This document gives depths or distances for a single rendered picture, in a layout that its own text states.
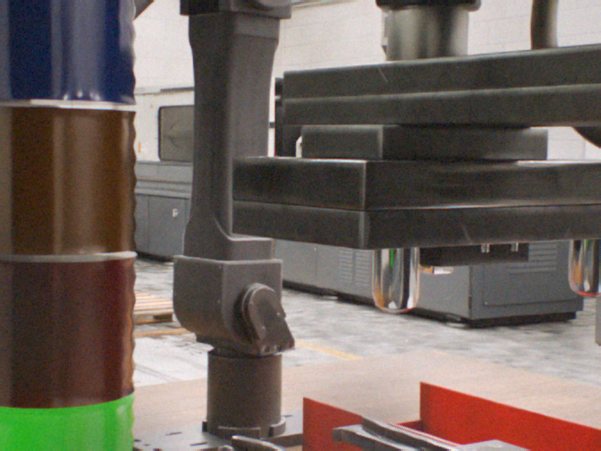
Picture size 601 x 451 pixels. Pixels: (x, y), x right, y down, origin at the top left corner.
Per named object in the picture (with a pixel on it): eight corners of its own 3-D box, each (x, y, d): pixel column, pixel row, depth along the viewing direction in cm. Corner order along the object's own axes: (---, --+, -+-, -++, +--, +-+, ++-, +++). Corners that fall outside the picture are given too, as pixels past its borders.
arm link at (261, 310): (247, 286, 92) (300, 281, 96) (179, 276, 99) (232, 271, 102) (246, 367, 93) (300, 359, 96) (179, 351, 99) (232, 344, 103)
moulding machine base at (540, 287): (114, 255, 1205) (114, 158, 1198) (203, 251, 1258) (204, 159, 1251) (465, 332, 738) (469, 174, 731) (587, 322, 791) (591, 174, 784)
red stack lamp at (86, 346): (93, 370, 32) (95, 245, 32) (163, 395, 29) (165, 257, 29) (-51, 387, 30) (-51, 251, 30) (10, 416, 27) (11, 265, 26)
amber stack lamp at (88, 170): (95, 239, 32) (94, 113, 31) (165, 251, 29) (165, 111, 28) (-51, 244, 29) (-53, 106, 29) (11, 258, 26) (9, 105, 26)
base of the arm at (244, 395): (365, 342, 101) (317, 330, 107) (158, 364, 90) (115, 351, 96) (364, 434, 102) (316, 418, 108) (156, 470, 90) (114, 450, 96)
